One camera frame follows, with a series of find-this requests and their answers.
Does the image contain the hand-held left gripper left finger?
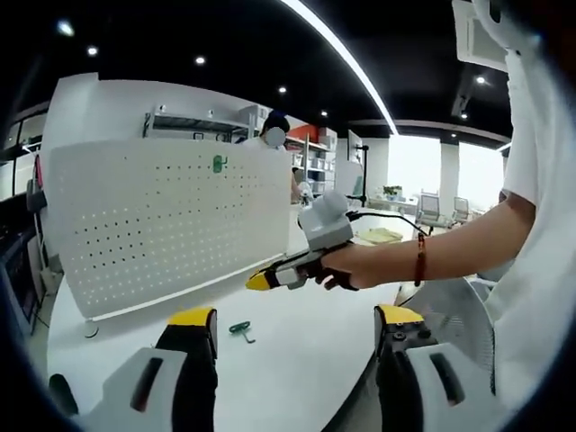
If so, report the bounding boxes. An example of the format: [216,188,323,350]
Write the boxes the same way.
[99,305,221,432]

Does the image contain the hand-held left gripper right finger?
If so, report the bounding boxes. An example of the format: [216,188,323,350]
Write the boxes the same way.
[373,303,473,432]

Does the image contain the white perforated mounting plate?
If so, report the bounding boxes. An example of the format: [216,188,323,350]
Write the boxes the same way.
[46,136,293,339]

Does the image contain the person's right hand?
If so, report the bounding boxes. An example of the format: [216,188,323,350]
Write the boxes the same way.
[294,242,362,293]

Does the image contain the person's left hand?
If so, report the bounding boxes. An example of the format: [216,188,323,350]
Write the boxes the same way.
[48,373,81,418]

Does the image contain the yellow-green folded cloth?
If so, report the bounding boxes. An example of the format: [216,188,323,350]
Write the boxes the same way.
[358,226,405,245]

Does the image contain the black pole monitor stand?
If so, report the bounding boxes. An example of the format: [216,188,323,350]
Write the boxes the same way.
[346,129,372,209]

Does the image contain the shelf of storage bins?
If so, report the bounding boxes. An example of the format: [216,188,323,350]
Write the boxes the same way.
[287,125,338,185]

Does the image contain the grey office chair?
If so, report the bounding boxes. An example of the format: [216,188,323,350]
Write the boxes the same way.
[452,196,473,222]
[416,192,445,226]

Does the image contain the long ceiling light strip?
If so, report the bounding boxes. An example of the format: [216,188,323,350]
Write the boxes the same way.
[281,0,400,136]

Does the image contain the white metal rack shelf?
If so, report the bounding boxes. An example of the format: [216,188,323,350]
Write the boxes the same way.
[143,103,265,146]

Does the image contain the white ceiling air unit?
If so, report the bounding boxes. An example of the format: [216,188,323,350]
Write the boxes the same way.
[451,0,512,72]

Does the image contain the white worn chest device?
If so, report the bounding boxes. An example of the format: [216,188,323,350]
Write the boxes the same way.
[471,0,541,51]

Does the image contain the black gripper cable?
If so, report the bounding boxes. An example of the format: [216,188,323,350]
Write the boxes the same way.
[346,210,434,237]

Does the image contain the red bead bracelet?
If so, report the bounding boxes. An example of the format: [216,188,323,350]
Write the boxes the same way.
[412,232,427,288]

